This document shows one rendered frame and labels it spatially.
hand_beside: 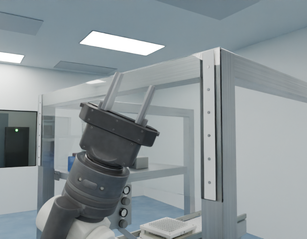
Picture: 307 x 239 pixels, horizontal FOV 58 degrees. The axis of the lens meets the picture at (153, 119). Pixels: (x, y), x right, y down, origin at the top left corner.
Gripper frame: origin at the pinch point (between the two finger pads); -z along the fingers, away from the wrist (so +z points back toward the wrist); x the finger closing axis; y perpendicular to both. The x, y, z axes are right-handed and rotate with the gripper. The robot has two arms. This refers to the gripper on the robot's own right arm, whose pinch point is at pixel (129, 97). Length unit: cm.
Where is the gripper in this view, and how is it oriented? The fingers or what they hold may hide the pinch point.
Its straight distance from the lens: 42.1
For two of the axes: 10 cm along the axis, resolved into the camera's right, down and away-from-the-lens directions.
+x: -9.2, -3.8, 0.5
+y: 0.9, -0.7, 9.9
